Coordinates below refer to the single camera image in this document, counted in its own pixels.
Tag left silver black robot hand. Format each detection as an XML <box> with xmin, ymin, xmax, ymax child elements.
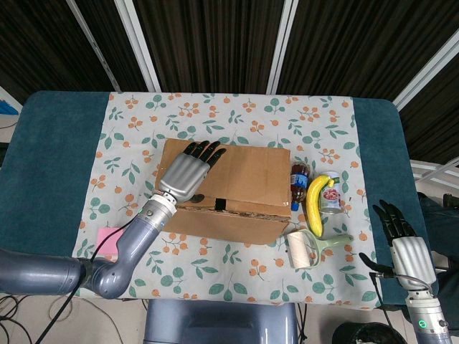
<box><xmin>158</xmin><ymin>140</ymin><xmax>227</xmax><ymax>204</ymax></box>

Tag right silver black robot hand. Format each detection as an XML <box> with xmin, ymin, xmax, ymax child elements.
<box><xmin>359</xmin><ymin>199</ymin><xmax>439</xmax><ymax>291</ymax></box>

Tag brown cardboard box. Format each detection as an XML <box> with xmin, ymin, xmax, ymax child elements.
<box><xmin>154</xmin><ymin>138</ymin><xmax>292</xmax><ymax>247</ymax></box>

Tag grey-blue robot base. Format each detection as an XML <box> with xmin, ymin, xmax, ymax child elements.
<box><xmin>143</xmin><ymin>299</ymin><xmax>301</xmax><ymax>344</ymax></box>

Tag dark cloth-covered object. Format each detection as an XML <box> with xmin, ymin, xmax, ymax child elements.
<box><xmin>417</xmin><ymin>191</ymin><xmax>459</xmax><ymax>273</ymax></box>

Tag black waste bin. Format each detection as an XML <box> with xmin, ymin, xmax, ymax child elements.
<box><xmin>331</xmin><ymin>321</ymin><xmax>408</xmax><ymax>344</ymax></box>

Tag pink foam cube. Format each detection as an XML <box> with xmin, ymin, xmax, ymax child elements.
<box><xmin>96</xmin><ymin>226</ymin><xmax>125</xmax><ymax>257</ymax></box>

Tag floral leaf print tablecloth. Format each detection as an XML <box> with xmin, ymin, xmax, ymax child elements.
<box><xmin>63</xmin><ymin>92</ymin><xmax>383</xmax><ymax>310</ymax></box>

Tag white can red fruit print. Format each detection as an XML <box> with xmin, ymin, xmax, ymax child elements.
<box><xmin>318</xmin><ymin>171</ymin><xmax>341</xmax><ymax>215</ymax></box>

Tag green lint roller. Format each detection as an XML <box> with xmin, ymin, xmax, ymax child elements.
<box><xmin>286</xmin><ymin>230</ymin><xmax>354</xmax><ymax>270</ymax></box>

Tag yellow banana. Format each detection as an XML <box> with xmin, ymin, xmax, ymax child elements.
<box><xmin>306</xmin><ymin>175</ymin><xmax>335</xmax><ymax>238</ymax></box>

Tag brown drink bottle blue label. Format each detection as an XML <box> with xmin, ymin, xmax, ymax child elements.
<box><xmin>289</xmin><ymin>163</ymin><xmax>311</xmax><ymax>212</ymax></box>

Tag teal table cover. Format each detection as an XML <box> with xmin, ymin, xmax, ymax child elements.
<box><xmin>0</xmin><ymin>90</ymin><xmax>440</xmax><ymax>307</ymax></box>

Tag blue and white object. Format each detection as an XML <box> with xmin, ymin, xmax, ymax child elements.
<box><xmin>0</xmin><ymin>85</ymin><xmax>22</xmax><ymax>118</ymax></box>

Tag right hand black cable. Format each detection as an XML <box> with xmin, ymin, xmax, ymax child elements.
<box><xmin>369</xmin><ymin>271</ymin><xmax>433</xmax><ymax>323</ymax></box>

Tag hand black cable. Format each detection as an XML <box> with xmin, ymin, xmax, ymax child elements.
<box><xmin>34</xmin><ymin>214</ymin><xmax>144</xmax><ymax>344</ymax></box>
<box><xmin>369</xmin><ymin>271</ymin><xmax>433</xmax><ymax>323</ymax></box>

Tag white metal rail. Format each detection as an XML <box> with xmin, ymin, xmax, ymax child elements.
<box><xmin>410</xmin><ymin>159</ymin><xmax>459</xmax><ymax>187</ymax></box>

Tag white window frame bar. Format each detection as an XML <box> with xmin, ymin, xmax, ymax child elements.
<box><xmin>66</xmin><ymin>0</ymin><xmax>121</xmax><ymax>92</ymax></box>
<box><xmin>267</xmin><ymin>0</ymin><xmax>299</xmax><ymax>95</ymax></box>
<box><xmin>114</xmin><ymin>0</ymin><xmax>161</xmax><ymax>93</ymax></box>
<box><xmin>392</xmin><ymin>35</ymin><xmax>459</xmax><ymax>110</ymax></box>

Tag left hand black cable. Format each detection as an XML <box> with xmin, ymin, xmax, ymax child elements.
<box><xmin>34</xmin><ymin>214</ymin><xmax>144</xmax><ymax>344</ymax></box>

